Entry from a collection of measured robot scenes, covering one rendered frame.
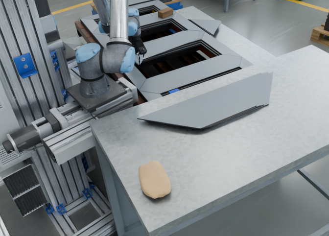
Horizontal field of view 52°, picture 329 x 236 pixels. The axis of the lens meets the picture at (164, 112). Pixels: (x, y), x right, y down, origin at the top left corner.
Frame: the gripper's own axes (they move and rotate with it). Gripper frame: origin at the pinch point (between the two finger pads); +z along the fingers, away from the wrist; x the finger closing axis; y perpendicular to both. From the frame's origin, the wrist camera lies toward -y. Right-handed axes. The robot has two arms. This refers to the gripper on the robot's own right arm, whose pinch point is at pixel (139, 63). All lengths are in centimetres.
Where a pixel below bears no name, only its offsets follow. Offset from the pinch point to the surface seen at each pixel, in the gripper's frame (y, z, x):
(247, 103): -89, -21, -14
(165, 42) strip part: 18.3, 0.8, -29.0
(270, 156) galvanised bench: -117, -19, -3
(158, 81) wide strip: -24.1, 0.8, -2.1
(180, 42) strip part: 12.4, 0.8, -38.2
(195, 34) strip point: 18, 1, -54
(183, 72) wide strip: -23.5, 0.8, -19.8
